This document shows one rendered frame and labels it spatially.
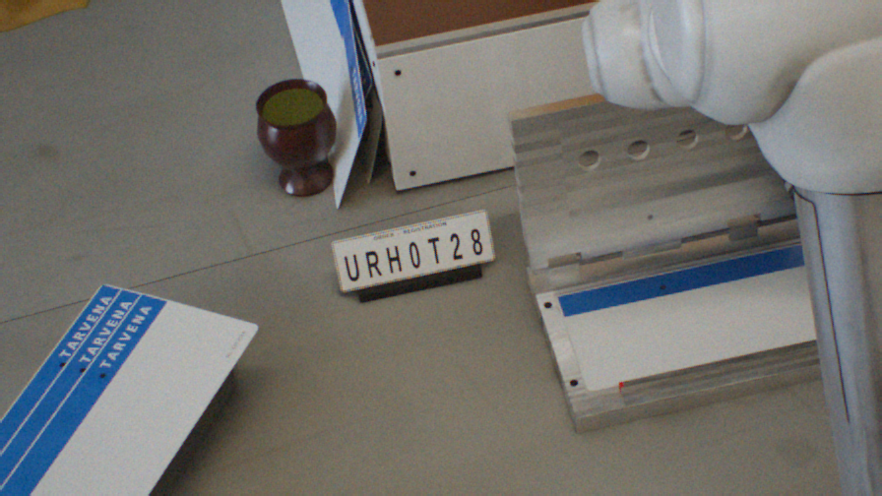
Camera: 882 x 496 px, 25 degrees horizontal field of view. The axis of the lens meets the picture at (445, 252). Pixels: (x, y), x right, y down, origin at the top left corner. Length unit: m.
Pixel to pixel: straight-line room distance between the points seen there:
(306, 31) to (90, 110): 0.26
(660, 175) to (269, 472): 0.48
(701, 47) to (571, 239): 0.90
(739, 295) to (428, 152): 0.37
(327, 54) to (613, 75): 0.65
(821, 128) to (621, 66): 0.55
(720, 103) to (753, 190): 0.89
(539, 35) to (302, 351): 0.40
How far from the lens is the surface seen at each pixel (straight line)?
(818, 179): 1.13
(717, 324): 1.95
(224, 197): 2.16
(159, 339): 1.89
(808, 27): 1.07
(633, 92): 1.64
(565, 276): 1.99
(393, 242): 2.01
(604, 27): 1.64
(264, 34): 2.36
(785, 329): 1.94
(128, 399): 1.85
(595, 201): 1.96
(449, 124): 2.07
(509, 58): 2.03
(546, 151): 1.90
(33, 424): 1.86
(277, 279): 2.06
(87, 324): 1.93
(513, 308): 2.00
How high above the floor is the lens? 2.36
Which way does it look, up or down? 45 degrees down
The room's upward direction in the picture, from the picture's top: 8 degrees counter-clockwise
